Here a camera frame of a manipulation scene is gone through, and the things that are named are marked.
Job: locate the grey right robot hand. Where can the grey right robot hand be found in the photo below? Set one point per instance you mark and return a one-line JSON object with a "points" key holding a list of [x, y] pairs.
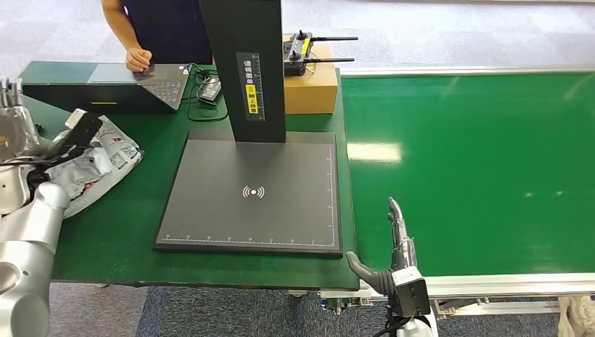
{"points": [[402, 253]]}

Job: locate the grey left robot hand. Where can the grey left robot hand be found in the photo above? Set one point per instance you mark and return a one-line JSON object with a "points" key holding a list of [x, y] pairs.
{"points": [[16, 130]]}

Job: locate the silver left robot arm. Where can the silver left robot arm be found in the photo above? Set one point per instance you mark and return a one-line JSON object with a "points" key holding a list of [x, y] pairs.
{"points": [[28, 232]]}

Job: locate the white package with red print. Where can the white package with red print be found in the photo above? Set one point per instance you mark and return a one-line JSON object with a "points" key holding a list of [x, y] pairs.
{"points": [[121, 153]]}

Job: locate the green conveyor belt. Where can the green conveyor belt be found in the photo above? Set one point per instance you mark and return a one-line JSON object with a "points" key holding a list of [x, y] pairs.
{"points": [[488, 163]]}

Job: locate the black inbound scanner machine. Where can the black inbound scanner machine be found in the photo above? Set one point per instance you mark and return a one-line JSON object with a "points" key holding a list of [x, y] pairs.
{"points": [[253, 209]]}

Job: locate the brown cardboard box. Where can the brown cardboard box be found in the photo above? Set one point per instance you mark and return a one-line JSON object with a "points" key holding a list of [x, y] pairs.
{"points": [[311, 93]]}

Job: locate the black laptop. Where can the black laptop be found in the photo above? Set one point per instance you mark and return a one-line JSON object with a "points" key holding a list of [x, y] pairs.
{"points": [[93, 95]]}

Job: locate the person's hand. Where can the person's hand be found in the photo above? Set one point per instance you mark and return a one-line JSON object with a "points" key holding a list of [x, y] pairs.
{"points": [[138, 59]]}

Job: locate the green covered table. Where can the green covered table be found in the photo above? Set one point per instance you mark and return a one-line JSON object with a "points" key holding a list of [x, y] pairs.
{"points": [[116, 242]]}

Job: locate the person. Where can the person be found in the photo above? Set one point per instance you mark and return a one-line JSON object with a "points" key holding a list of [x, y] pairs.
{"points": [[167, 28]]}

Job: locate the white textured object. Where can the white textured object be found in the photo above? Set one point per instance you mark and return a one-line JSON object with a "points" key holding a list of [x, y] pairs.
{"points": [[576, 318]]}

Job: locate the black power adapter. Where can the black power adapter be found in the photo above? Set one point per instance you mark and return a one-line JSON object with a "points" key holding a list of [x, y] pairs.
{"points": [[209, 90]]}

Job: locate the label sticker with yellow patch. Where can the label sticker with yellow patch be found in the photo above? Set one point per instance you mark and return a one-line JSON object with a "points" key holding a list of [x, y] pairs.
{"points": [[251, 88]]}

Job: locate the black remote controller with antennas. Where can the black remote controller with antennas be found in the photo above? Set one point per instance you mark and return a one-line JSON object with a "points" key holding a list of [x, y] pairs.
{"points": [[294, 57]]}

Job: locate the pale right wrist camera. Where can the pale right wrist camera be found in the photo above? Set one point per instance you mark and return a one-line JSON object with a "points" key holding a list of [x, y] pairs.
{"points": [[411, 290]]}

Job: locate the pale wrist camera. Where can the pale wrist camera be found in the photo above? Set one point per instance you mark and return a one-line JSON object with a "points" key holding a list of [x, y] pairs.
{"points": [[411, 290], [81, 130]]}

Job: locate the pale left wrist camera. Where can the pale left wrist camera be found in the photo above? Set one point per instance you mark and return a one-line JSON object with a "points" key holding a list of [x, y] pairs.
{"points": [[81, 130]]}

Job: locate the aluminium conveyor frame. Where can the aluminium conveyor frame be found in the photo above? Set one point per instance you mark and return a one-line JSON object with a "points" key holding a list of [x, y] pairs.
{"points": [[511, 283]]}

